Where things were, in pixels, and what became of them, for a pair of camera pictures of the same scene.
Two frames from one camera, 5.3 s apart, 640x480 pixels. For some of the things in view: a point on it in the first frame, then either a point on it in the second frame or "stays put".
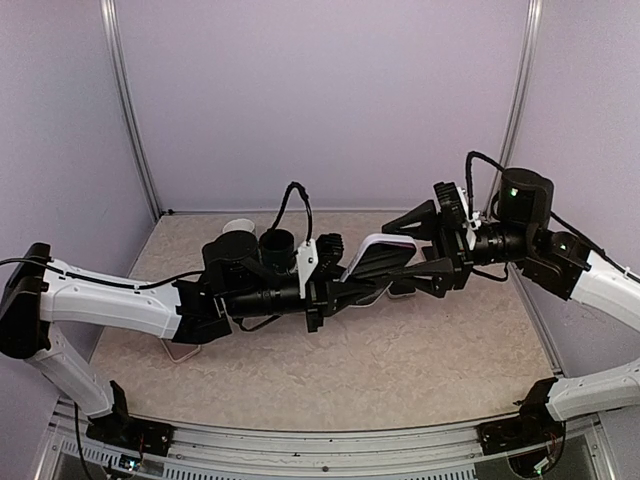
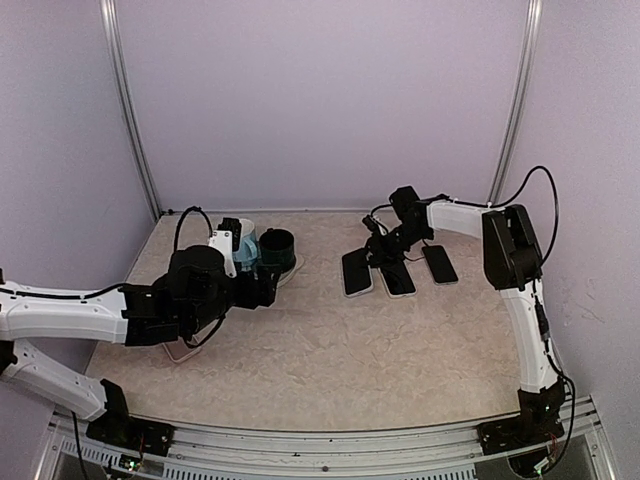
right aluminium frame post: x=530 y=55 stays put
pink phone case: x=180 y=351 stays put
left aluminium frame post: x=109 y=15 stays put
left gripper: x=322 y=295 → x=266 y=288
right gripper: x=451 y=268 → x=382 y=253
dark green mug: x=278 y=251 stays put
